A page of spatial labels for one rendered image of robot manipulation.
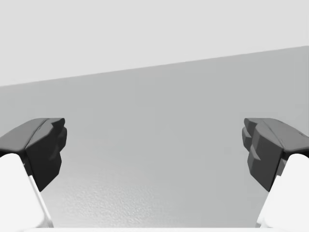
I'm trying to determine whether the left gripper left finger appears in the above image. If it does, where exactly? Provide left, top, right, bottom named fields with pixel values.
left=0, top=117, right=68, bottom=228

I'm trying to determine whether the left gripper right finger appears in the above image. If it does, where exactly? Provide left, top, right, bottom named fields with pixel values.
left=241, top=117, right=309, bottom=228

